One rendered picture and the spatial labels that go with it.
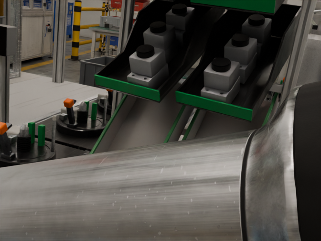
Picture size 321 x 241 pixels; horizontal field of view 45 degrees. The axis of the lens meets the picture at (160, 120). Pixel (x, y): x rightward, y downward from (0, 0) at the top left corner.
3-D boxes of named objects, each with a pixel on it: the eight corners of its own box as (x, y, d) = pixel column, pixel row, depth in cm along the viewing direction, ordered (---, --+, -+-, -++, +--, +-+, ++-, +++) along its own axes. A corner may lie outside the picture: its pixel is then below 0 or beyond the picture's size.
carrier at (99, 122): (98, 158, 96) (102, 111, 93) (18, 137, 103) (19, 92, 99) (135, 133, 118) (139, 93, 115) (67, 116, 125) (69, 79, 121)
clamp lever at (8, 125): (8, 157, 80) (0, 128, 75) (1, 155, 81) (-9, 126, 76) (19, 146, 83) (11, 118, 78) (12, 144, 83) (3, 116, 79)
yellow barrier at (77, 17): (77, 61, 759) (81, 0, 725) (67, 59, 762) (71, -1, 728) (125, 46, 1080) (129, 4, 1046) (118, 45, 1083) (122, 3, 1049)
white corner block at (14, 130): (17, 148, 96) (18, 133, 95) (2, 144, 97) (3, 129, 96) (29, 142, 100) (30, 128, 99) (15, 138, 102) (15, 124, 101)
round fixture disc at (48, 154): (30, 177, 78) (30, 168, 78) (-26, 160, 82) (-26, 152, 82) (67, 155, 91) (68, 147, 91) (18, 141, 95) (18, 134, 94)
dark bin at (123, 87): (159, 103, 63) (155, 64, 58) (96, 86, 69) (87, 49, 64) (224, 30, 81) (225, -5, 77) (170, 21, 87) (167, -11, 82)
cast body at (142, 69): (150, 97, 64) (145, 60, 60) (128, 90, 66) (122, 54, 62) (175, 72, 69) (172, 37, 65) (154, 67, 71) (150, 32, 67)
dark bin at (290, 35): (251, 123, 59) (254, 82, 54) (176, 103, 65) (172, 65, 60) (298, 41, 77) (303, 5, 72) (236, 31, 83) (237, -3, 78)
